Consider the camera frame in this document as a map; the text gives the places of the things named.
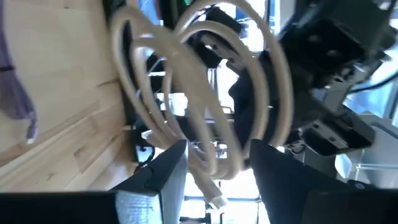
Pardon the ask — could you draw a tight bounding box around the beige USB cable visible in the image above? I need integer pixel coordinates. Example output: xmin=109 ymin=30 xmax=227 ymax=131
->
xmin=108 ymin=0 xmax=295 ymax=210

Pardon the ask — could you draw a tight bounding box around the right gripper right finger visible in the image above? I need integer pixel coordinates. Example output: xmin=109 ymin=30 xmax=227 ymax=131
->
xmin=250 ymin=139 xmax=351 ymax=224

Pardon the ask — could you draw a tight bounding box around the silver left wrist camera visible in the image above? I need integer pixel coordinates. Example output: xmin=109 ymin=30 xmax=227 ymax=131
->
xmin=300 ymin=82 xmax=376 ymax=157

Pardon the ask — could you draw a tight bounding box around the purple cloth item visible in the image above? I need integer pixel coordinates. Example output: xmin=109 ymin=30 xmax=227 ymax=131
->
xmin=0 ymin=0 xmax=39 ymax=146

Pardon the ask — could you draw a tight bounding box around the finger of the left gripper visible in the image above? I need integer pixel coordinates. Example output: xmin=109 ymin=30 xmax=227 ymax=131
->
xmin=189 ymin=6 xmax=245 ymax=69
xmin=228 ymin=51 xmax=282 ymax=150

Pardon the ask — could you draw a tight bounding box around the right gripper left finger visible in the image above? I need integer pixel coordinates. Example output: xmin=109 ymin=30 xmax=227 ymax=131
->
xmin=112 ymin=139 xmax=189 ymax=224

